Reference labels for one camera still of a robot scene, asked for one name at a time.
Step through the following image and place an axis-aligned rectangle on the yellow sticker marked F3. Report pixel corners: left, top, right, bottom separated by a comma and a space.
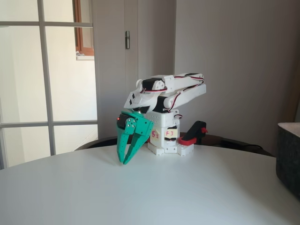
165, 128, 178, 139

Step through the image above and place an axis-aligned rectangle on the dark brown wooden furniture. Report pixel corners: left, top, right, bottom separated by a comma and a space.
75, 132, 275, 157

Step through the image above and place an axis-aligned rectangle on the thin black cable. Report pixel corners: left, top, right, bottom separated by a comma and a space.
220, 139, 265, 150

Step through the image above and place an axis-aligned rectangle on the dark grey felt basket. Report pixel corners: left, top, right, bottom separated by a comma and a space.
276, 122, 300, 201

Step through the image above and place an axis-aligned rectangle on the black and red clamp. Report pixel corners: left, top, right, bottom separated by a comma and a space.
178, 120, 209, 145

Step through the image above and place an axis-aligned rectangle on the brown wooden window frame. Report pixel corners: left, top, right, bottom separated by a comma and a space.
74, 0, 95, 57

